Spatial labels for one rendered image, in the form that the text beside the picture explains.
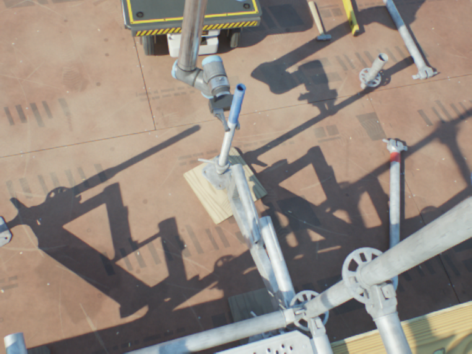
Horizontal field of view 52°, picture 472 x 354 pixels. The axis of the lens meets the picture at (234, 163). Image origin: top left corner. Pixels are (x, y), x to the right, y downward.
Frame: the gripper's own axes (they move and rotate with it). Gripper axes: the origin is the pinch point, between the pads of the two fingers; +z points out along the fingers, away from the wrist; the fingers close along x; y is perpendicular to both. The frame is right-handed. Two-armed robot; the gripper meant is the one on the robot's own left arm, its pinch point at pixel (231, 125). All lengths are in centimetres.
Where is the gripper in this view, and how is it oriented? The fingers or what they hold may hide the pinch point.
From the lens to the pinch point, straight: 202.8
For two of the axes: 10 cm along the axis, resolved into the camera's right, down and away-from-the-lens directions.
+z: 2.7, 8.9, -3.8
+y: 1.3, -4.2, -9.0
